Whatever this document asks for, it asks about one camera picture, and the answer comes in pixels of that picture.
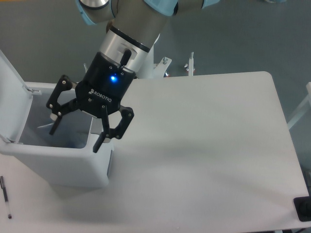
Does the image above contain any black pen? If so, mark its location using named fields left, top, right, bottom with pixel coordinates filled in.
left=0, top=176, right=12, bottom=219

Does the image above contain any white metal frame bracket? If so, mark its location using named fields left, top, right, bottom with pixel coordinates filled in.
left=184, top=51, right=196, bottom=76

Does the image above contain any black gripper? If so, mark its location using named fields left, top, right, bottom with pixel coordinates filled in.
left=46, top=51, right=136, bottom=153

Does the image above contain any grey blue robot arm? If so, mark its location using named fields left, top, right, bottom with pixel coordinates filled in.
left=46, top=0, right=214, bottom=152

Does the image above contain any clear plastic water bottle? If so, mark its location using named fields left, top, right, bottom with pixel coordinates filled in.
left=37, top=113, right=58, bottom=129

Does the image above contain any white frame post right edge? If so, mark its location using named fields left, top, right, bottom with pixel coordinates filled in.
left=287, top=82, right=311, bottom=130

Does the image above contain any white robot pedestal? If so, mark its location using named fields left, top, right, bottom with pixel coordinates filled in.
left=137, top=35, right=172, bottom=79

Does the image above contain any white trash can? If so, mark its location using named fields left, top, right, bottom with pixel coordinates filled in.
left=0, top=54, right=114, bottom=188

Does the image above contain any black device at table corner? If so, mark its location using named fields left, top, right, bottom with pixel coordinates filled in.
left=294, top=196, right=311, bottom=222

